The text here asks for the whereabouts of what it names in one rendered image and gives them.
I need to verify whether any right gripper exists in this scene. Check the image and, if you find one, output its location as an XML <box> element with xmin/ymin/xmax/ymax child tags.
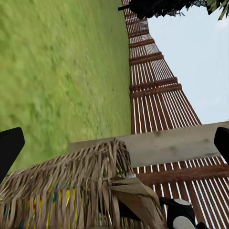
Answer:
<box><xmin>98</xmin><ymin>199</ymin><xmax>143</xmax><ymax>222</ymax></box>

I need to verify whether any wicker basket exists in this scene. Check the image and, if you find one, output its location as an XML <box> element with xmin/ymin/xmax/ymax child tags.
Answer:
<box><xmin>0</xmin><ymin>138</ymin><xmax>165</xmax><ymax>229</ymax></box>

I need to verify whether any easter egg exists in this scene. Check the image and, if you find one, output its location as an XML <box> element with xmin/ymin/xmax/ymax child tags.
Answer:
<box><xmin>33</xmin><ymin>197</ymin><xmax>42</xmax><ymax>213</ymax></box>
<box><xmin>53</xmin><ymin>188</ymin><xmax>76</xmax><ymax>210</ymax></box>

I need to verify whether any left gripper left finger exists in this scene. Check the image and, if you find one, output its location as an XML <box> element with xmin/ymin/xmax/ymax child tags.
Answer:
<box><xmin>0</xmin><ymin>127</ymin><xmax>25</xmax><ymax>184</ymax></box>

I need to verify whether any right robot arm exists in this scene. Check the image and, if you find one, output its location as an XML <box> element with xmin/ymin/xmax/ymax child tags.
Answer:
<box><xmin>98</xmin><ymin>174</ymin><xmax>208</xmax><ymax>229</ymax></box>

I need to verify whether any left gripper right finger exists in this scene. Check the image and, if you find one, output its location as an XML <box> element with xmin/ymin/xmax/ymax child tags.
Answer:
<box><xmin>214</xmin><ymin>127</ymin><xmax>229</xmax><ymax>165</ymax></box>

